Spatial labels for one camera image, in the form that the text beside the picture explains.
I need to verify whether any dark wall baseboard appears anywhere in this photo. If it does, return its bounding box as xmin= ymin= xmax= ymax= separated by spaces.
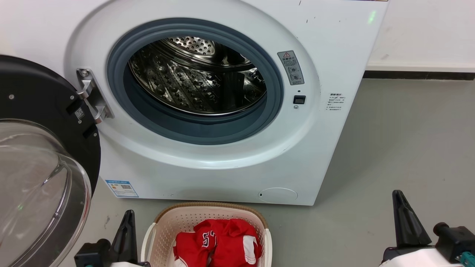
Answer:
xmin=363 ymin=70 xmax=475 ymax=81

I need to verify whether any blue energy label sticker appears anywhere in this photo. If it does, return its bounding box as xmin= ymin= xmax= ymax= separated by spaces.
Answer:
xmin=105 ymin=180 xmax=139 ymax=198

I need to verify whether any red white sports jersey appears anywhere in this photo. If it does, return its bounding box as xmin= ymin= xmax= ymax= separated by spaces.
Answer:
xmin=173 ymin=218 xmax=262 ymax=267

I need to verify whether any small text instruction label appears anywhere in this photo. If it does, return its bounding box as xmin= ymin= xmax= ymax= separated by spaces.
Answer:
xmin=326 ymin=93 xmax=346 ymax=112

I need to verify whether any stainless steel washing machine drum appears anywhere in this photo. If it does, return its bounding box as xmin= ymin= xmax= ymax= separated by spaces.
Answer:
xmin=128 ymin=36 xmax=268 ymax=116

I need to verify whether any silver metal door hinge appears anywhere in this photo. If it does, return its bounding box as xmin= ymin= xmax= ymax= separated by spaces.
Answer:
xmin=76 ymin=68 xmax=114 ymax=125

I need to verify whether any grey warning sticker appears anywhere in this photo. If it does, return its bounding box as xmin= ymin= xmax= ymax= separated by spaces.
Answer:
xmin=277 ymin=50 xmax=305 ymax=86

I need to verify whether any white front-load washing machine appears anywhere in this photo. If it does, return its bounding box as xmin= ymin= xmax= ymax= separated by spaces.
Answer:
xmin=0 ymin=0 xmax=389 ymax=206

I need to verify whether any round white filter cover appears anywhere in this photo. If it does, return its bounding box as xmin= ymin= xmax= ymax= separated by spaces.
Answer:
xmin=258 ymin=187 xmax=298 ymax=204

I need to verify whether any cream perforated laundry basket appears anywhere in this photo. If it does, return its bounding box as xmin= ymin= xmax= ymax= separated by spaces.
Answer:
xmin=140 ymin=202 xmax=273 ymax=267

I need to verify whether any grey rubber door gasket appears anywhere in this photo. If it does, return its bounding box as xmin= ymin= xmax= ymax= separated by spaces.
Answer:
xmin=107 ymin=18 xmax=284 ymax=145

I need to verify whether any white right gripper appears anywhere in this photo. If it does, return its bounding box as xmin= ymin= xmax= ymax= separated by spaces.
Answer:
xmin=379 ymin=190 xmax=464 ymax=267

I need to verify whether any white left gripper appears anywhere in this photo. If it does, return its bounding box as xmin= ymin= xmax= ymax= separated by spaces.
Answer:
xmin=108 ymin=210 xmax=151 ymax=267

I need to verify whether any open washer door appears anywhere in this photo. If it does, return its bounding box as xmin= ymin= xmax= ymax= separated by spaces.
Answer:
xmin=0 ymin=55 xmax=102 ymax=267

